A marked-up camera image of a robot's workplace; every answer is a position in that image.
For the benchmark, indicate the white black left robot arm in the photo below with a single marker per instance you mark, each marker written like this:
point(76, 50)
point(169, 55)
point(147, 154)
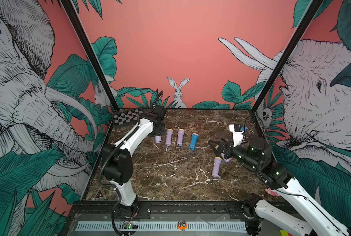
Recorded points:
point(117, 165)

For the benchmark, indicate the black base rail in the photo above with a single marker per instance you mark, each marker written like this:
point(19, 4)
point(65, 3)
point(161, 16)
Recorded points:
point(93, 210)

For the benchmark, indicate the black right corner frame post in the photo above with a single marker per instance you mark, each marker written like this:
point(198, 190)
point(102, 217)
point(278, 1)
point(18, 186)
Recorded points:
point(307, 18)

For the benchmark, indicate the red triangle warning sticker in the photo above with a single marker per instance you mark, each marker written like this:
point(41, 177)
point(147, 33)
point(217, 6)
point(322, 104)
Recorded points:
point(100, 195)

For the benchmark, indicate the purple flashlight yellow head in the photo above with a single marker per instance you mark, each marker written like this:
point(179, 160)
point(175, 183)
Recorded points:
point(180, 136)

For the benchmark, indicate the black white checkerboard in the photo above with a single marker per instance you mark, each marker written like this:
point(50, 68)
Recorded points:
point(126, 118)

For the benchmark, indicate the red yellow sticker block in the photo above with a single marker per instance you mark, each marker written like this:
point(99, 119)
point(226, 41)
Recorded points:
point(284, 233)

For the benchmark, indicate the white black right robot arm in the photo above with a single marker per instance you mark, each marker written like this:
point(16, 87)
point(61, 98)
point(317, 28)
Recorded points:
point(258, 158)

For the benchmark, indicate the orange round clip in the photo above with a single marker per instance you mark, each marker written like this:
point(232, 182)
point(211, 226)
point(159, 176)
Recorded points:
point(182, 225)

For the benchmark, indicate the white slotted cable duct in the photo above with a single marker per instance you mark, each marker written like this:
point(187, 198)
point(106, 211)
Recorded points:
point(163, 226)

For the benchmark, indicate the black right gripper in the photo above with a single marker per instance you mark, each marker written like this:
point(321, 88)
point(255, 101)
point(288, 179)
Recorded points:
point(225, 147)

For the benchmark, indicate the black corner frame post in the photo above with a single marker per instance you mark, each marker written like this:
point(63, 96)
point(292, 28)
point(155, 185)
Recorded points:
point(79, 29)
point(307, 18)

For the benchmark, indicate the green circuit board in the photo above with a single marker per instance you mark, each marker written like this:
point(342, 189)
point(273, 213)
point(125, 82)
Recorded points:
point(127, 225)

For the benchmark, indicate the black left corner frame post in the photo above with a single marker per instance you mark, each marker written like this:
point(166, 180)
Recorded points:
point(79, 29)

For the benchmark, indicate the blue flashlight white head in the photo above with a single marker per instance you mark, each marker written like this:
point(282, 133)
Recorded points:
point(193, 142)

